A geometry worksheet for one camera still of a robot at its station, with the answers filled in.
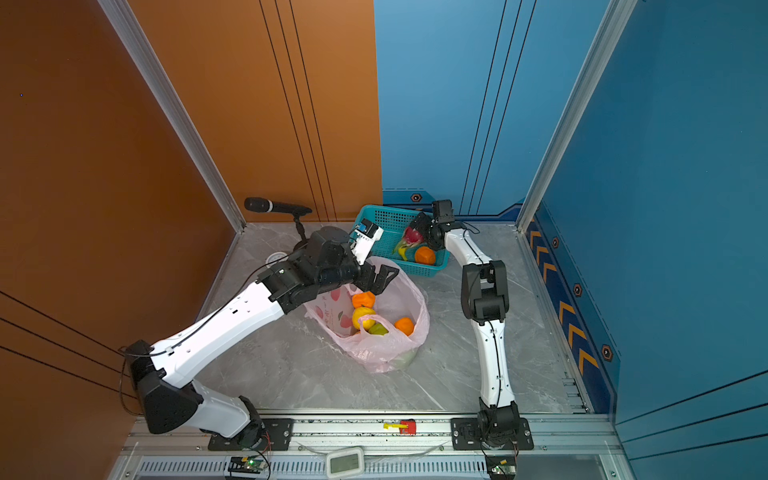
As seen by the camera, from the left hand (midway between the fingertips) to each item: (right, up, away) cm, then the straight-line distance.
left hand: (386, 260), depth 71 cm
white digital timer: (-10, -47, -2) cm, 48 cm away
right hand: (+10, +10, +37) cm, 40 cm away
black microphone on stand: (-35, +15, +16) cm, 41 cm away
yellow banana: (+5, +2, +38) cm, 38 cm away
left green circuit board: (-33, -49, 0) cm, 59 cm away
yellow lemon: (-8, -16, +19) cm, 26 cm away
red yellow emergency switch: (+5, -42, +3) cm, 42 cm away
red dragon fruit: (+8, +7, +35) cm, 36 cm away
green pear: (-3, -20, +14) cm, 25 cm away
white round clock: (-41, 0, +35) cm, 54 cm away
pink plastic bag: (-2, -24, +5) cm, 25 cm away
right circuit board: (+27, -49, 0) cm, 56 cm away
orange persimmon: (+5, -19, +15) cm, 25 cm away
